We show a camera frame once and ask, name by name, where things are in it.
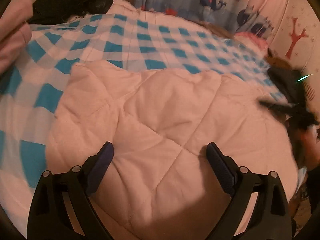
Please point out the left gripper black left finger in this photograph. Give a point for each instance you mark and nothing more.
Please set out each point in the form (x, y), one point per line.
(48, 217)

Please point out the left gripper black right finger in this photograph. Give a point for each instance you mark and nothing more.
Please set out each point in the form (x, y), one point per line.
(258, 208)

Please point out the white quilted jacket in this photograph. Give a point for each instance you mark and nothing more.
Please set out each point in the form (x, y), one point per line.
(160, 184)

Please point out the person's right hand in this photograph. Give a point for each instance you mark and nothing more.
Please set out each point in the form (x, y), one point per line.
(308, 140)

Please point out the dark garment right side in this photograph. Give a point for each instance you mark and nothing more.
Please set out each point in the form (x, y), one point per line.
(286, 79)

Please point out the pink garment at bed corner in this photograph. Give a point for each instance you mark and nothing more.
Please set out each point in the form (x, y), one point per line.
(252, 41)

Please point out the brown knitted garment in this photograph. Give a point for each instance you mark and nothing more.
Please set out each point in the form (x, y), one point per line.
(216, 30)

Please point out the whale print curtain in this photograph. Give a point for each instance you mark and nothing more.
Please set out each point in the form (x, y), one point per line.
(259, 17)

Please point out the blue white checkered storage bag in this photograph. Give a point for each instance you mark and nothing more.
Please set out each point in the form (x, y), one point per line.
(128, 38)

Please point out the pink brown bedding pile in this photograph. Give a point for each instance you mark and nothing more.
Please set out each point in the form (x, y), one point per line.
(15, 32)

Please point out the black jacket by headboard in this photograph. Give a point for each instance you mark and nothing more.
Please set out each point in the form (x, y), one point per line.
(51, 12)

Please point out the red tree wall sticker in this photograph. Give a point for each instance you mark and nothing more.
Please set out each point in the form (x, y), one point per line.
(294, 37)

